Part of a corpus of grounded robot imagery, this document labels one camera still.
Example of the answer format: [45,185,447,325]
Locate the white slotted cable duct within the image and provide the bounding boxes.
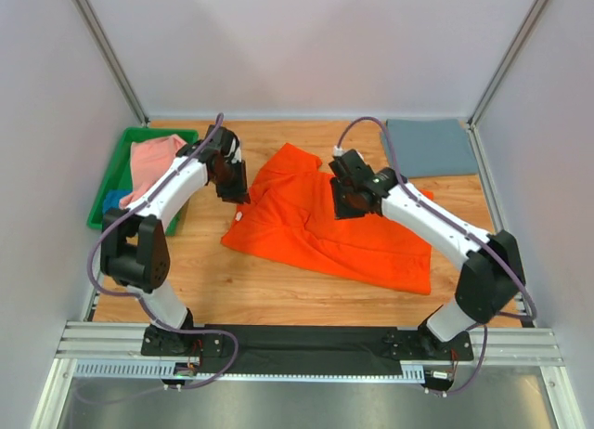
[73,359,426,383]

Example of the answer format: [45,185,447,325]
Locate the blue cloth in bin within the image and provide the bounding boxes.
[101,189,132,215]

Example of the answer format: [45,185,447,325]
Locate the right aluminium corner post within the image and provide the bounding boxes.
[467,0,551,127]

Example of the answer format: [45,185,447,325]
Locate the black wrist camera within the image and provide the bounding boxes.
[329,149,398,197]
[200,124,242,163]

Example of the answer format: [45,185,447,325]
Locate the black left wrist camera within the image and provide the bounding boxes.
[200,124,242,163]

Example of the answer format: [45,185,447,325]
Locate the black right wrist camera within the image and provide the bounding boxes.
[329,149,398,197]

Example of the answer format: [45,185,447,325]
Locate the pink t shirt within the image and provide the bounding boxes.
[119,134,187,209]

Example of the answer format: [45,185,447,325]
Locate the left aluminium corner post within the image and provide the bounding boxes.
[72,0,149,126]

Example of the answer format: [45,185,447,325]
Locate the green plastic bin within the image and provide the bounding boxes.
[87,127,199,230]

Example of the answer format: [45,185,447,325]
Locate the black base plate strip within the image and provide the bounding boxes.
[140,325,474,376]

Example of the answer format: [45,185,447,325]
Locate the folded grey blue t shirt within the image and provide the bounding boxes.
[386,119,478,177]

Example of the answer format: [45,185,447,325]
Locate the orange t shirt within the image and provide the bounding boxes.
[221,144,432,294]

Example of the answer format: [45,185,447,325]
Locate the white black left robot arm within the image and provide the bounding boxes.
[87,136,250,340]

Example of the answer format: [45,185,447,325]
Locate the aluminium frame rail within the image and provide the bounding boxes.
[56,322,563,366]

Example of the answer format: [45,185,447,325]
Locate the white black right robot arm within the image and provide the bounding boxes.
[330,175,527,343]

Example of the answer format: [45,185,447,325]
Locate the aluminium corner post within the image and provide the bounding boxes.
[72,0,149,126]
[467,0,551,127]

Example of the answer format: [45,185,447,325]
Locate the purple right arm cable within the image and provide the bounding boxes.
[333,116,538,397]

